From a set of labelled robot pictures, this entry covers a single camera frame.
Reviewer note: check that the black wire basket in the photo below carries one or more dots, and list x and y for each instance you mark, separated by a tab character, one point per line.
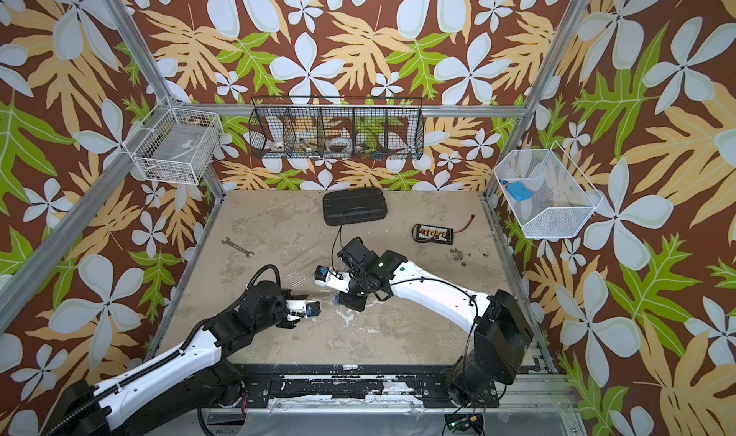
313	127

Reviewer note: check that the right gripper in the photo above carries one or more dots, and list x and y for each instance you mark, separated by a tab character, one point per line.
354	304

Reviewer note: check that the small steel wrench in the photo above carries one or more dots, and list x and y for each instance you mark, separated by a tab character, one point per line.
238	247

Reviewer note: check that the white mesh basket right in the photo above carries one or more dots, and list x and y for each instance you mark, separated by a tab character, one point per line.
564	199

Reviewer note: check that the battery charging board with wires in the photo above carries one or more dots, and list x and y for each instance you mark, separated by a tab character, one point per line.
435	234

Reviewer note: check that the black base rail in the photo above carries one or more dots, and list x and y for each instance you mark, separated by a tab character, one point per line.
434	386

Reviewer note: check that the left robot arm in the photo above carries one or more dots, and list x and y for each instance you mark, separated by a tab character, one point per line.
194	374

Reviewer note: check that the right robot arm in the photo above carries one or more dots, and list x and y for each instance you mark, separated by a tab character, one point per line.
498	333

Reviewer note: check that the blue object in basket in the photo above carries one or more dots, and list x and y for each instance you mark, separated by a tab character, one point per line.
518	191

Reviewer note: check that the black plastic case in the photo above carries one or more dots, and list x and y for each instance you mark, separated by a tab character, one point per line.
354	206

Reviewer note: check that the white wire basket left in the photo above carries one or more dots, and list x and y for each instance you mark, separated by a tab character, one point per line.
174	143

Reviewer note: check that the clear test tube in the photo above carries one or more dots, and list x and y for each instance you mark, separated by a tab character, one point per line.
304	252
301	272

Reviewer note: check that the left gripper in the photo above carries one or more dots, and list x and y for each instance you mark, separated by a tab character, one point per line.
287	294

